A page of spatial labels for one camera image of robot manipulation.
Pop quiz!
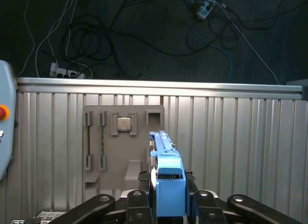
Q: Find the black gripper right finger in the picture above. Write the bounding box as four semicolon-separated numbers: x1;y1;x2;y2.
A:
185;171;303;224

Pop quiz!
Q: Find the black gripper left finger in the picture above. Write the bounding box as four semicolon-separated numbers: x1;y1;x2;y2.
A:
49;171;154;224

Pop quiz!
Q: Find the hard disk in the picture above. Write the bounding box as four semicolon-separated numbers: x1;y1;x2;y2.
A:
148;130;193;219

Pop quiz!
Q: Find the grey parts rack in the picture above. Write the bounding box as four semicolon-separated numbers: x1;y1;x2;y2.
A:
82;105;166;203

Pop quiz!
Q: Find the green RAM stick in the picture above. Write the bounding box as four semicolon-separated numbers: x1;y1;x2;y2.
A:
100;112;107;171

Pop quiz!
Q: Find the dark RAM stick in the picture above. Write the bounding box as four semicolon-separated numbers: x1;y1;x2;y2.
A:
85;112;93;171

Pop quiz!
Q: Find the silver CPU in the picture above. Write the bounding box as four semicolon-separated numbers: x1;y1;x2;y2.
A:
116;117;132;132

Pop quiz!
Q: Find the black open PC case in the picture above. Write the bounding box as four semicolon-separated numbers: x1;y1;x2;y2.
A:
11;209;73;224

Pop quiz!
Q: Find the white power strip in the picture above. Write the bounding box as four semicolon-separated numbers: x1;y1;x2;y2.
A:
196;0;223;19
49;61;86;79

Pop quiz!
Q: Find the pale blue teach pendant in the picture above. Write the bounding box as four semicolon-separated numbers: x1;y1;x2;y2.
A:
0;60;17;181

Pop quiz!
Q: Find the blue floor cable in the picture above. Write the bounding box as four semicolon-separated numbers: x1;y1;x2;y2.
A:
190;26;235;82

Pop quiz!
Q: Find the grey floor cable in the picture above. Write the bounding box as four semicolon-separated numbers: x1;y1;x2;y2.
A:
222;2;281;85

